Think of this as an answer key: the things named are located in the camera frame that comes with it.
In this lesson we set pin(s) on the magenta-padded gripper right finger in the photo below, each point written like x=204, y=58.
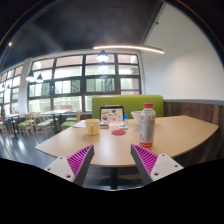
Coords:
x=165, y=166

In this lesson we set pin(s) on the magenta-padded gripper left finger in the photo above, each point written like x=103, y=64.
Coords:
x=59, y=167

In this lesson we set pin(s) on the clear red-capped drink bottle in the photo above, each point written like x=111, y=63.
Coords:
x=147, y=128

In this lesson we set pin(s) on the group of green-cushioned wooden chairs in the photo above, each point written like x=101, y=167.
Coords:
x=42, y=124

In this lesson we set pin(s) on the white paper sheets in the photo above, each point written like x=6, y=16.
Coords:
x=80, y=124

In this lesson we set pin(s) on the light wooden dining table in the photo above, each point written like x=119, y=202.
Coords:
x=55, y=112

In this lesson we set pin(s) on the flat round red coaster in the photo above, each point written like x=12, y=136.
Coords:
x=118, y=132

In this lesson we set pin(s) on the small white box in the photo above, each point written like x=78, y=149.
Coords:
x=123, y=126

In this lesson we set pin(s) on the white bowl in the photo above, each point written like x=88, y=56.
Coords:
x=136, y=115

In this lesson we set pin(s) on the small dark flat case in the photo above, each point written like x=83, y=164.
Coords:
x=104, y=125

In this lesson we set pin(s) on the small blue-capped bottle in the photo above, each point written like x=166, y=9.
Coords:
x=125, y=118

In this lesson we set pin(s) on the green upholstered bench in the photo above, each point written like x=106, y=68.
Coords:
x=133, y=104

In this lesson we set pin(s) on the black tablet with stickers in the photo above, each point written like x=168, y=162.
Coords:
x=112, y=115

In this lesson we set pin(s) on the group of pendant lamps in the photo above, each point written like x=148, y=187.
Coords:
x=102, y=56

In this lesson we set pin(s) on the curved linear ceiling light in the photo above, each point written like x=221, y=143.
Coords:
x=133, y=47

